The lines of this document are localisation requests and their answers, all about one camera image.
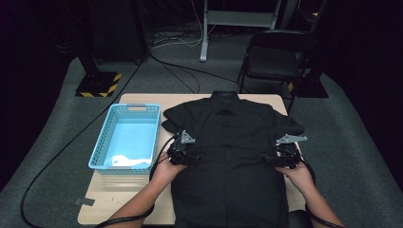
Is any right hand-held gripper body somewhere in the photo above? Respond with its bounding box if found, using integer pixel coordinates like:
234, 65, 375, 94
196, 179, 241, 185
268, 134, 309, 169

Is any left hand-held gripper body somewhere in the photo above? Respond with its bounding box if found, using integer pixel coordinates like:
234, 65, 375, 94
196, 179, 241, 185
166, 129, 197, 167

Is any black short-sleeved shirt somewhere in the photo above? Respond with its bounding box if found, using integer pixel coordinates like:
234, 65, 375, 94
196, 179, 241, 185
161, 90, 306, 228

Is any blue plastic basket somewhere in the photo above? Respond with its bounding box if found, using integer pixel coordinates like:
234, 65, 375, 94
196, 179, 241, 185
87, 103, 163, 176

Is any person's left hand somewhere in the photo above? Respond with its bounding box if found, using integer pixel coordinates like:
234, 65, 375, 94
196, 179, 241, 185
150, 151, 188, 184

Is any person's right hand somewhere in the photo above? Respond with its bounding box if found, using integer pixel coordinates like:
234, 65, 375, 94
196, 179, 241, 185
275, 160, 316, 192

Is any black stand with striped base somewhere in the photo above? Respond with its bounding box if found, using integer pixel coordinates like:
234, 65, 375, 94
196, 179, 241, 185
286, 70, 330, 100
74, 47, 123, 99

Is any black folding chair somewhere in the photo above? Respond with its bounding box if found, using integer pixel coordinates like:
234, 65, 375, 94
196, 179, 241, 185
237, 28, 321, 114

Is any grey tape piece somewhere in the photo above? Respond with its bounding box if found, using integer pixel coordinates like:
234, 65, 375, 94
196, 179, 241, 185
74, 197, 96, 207

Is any black cabinet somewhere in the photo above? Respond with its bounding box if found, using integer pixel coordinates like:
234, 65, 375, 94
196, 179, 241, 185
87, 0, 148, 64

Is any thin black floor cable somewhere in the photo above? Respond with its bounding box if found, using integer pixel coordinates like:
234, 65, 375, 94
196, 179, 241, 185
160, 61, 202, 95
147, 51, 251, 95

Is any right hand-held gripper cable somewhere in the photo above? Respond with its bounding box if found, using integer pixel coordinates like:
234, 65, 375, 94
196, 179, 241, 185
297, 153, 346, 228

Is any hand-held gripper cable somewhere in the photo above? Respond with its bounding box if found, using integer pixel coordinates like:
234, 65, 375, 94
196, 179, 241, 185
94, 134, 179, 228
297, 153, 346, 228

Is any left hand-held gripper cable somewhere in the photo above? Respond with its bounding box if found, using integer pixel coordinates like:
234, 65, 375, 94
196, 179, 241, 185
94, 134, 179, 228

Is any white cable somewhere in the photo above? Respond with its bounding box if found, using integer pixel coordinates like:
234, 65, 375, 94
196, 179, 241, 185
150, 0, 206, 49

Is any thick black floor cable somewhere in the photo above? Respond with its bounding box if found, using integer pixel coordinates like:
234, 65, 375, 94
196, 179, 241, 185
19, 52, 150, 228

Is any white metal desk frame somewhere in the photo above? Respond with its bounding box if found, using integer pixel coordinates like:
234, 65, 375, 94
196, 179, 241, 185
199, 0, 283, 63

